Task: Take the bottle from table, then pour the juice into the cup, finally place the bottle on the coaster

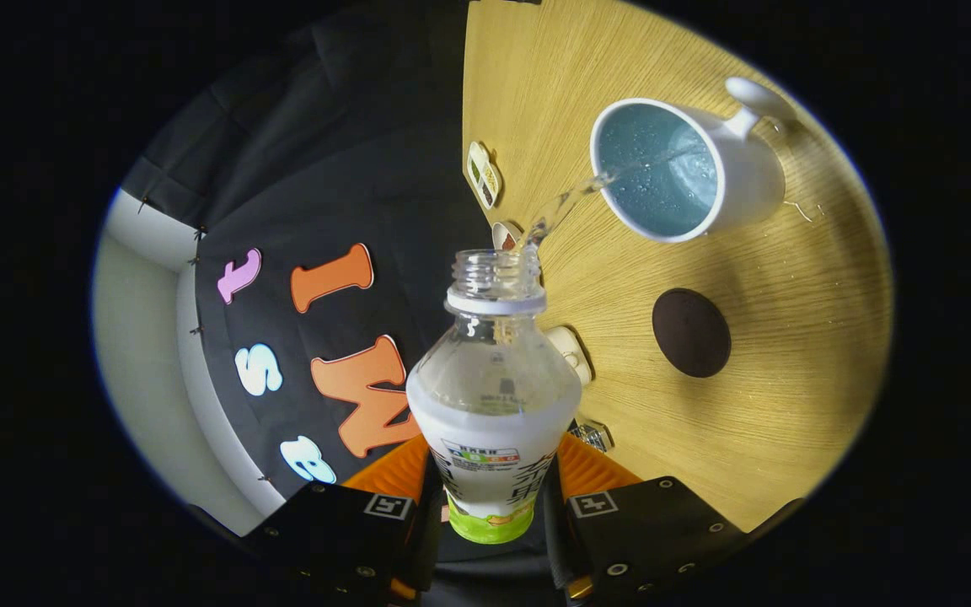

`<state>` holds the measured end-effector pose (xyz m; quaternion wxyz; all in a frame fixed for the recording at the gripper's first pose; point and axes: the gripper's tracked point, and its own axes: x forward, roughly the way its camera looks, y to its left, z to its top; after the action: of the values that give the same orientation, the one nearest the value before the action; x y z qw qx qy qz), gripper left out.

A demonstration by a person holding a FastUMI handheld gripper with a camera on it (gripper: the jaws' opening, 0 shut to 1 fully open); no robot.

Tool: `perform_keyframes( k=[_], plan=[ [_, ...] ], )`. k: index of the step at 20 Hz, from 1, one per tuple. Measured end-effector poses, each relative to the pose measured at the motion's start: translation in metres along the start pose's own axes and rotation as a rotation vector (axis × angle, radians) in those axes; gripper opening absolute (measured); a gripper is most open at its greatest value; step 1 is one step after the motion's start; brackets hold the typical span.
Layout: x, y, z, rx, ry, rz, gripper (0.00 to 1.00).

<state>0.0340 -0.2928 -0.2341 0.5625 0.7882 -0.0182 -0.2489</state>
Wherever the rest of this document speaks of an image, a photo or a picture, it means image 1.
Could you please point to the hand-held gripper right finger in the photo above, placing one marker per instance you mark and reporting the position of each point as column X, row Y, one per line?
column 555, row 539

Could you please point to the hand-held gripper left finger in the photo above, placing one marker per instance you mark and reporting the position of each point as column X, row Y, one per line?
column 425, row 548

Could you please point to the clear plastic juice bottle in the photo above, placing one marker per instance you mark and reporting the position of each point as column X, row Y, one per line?
column 492, row 421

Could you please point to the dark round coaster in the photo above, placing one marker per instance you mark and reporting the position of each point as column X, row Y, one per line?
column 692, row 333

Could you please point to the white cup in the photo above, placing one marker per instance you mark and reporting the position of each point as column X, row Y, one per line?
column 747, row 177

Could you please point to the white toaster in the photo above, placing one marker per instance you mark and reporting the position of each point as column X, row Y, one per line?
column 571, row 350

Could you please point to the wooden table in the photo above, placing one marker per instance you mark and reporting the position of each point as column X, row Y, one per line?
column 789, row 405

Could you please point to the round white plate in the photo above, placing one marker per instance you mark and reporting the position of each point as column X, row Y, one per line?
column 502, row 236

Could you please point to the white divided dish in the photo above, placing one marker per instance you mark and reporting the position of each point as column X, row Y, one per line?
column 484, row 175

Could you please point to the black backdrop cloth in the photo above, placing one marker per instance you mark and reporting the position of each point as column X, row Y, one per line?
column 351, row 152

